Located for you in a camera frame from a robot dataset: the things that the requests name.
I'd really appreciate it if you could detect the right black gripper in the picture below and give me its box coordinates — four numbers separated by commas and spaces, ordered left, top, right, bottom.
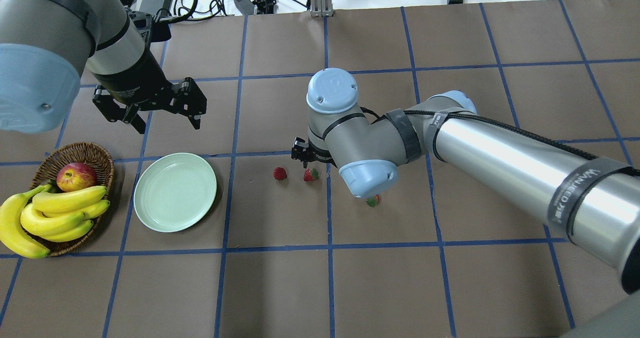
291, 137, 330, 167

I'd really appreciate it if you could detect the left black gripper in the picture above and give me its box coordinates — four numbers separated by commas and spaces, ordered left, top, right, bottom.
93, 53, 208, 135

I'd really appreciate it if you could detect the red strawberry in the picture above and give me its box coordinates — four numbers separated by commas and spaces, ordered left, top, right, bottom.
302, 168, 320, 181
272, 167, 288, 181
365, 194, 381, 207

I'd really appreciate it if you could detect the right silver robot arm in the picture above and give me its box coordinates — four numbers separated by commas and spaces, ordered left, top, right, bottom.
291, 68, 640, 337

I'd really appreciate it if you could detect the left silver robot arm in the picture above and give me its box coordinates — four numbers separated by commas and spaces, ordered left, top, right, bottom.
0, 0, 207, 134

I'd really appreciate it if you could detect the light green plate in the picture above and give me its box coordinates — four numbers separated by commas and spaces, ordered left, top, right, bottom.
133, 153, 218, 233

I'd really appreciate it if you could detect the red yellow apple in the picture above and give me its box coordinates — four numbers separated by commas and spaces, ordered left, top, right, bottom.
55, 162, 98, 192

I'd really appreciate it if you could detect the brown wicker basket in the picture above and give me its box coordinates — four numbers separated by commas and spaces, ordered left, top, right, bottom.
29, 142, 115, 257

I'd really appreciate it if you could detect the yellow banana bunch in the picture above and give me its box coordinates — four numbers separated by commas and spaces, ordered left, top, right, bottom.
0, 184, 110, 259

